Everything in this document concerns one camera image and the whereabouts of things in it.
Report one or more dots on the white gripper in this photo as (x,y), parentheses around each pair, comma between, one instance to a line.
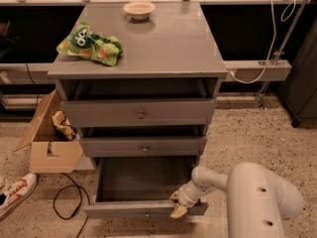
(187,197)

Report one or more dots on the grey bottom drawer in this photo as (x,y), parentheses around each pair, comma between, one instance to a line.
(138,186)

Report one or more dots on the grey drawer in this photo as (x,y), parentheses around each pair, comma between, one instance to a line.
(138,186)
(143,146)
(120,113)

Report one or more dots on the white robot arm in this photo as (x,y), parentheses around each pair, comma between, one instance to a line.
(258,200)

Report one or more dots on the grey middle drawer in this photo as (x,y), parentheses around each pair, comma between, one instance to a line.
(143,146)

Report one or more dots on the grey top drawer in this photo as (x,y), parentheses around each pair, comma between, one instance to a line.
(120,113)

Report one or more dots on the grey drawer cabinet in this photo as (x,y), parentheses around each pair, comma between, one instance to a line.
(171,55)

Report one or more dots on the open cardboard box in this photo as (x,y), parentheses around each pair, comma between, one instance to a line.
(51,152)

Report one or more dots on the crumpled paper in box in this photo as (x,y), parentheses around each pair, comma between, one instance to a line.
(59,122)

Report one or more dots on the dark grey side cabinet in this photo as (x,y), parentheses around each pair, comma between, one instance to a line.
(299,91)

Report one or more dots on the white red sneaker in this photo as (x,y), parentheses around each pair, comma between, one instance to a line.
(18,191)

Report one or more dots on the green chip bag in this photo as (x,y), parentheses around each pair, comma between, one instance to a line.
(83,42)

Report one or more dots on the metal stand pole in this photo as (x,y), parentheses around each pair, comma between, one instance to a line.
(273,57)

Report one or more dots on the grey wall rail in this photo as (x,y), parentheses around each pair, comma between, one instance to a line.
(245,70)

